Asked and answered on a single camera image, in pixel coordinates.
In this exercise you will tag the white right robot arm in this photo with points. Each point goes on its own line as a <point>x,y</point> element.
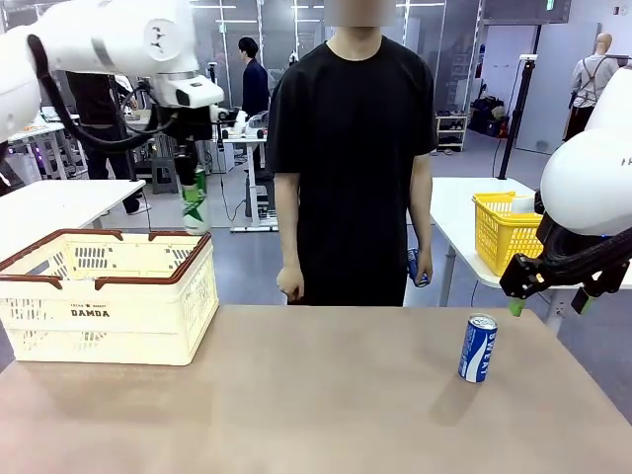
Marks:
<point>587,187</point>

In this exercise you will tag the blue Pocari Sweat can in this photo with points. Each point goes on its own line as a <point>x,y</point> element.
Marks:
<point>476,350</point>
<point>413,260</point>

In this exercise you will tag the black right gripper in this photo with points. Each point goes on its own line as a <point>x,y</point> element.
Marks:
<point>548,232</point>

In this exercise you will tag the white lab desk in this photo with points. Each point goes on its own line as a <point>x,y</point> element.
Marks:
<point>252,163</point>

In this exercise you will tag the grey step stool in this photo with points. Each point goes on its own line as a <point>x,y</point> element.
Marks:
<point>165,175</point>

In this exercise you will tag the white metal stand leg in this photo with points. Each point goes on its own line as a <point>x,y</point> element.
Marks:
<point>454,207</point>

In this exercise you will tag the person in navy jacket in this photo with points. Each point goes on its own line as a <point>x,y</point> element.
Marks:
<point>254,84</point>

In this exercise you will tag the person's right hand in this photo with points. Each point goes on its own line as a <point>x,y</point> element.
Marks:
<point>290,284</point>

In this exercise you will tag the person in black t-shirt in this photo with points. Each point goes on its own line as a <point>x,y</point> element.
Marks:
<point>350,148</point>

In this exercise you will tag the black stool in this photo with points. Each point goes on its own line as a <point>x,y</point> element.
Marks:
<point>261,192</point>

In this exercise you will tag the pile of dark bags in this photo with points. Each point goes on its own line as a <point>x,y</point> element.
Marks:
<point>486,116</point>

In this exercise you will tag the person's right forearm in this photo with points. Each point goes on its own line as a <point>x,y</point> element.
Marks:
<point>287,222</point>

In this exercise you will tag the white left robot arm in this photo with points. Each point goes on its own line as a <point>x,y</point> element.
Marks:
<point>99,39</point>

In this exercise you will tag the dark hanging screen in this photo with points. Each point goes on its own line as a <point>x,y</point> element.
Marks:
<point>526,10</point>

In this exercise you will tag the mannequin with apron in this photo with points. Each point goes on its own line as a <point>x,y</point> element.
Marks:
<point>592,74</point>

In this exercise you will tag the person in black cap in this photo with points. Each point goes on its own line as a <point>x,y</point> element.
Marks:
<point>94,108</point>

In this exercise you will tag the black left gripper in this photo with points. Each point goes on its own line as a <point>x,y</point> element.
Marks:
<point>192,126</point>

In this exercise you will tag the white shoe rack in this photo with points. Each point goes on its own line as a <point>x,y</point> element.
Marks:
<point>450,132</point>

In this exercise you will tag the white side table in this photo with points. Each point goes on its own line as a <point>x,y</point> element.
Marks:
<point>59,197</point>

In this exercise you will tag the person's left hand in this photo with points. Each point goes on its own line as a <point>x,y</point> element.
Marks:
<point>426,266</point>

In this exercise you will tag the cream basket with brown rim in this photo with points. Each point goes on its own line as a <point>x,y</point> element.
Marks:
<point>148,316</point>

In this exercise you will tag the green star drink can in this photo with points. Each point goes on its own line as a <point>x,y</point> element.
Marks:
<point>196,207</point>

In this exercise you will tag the large yellow plastic basket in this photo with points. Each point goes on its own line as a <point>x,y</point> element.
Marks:
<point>494,232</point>

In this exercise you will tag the person's left forearm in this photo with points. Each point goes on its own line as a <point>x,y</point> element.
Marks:
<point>419,207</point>

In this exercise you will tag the white cup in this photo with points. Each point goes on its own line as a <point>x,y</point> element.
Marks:
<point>522,204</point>

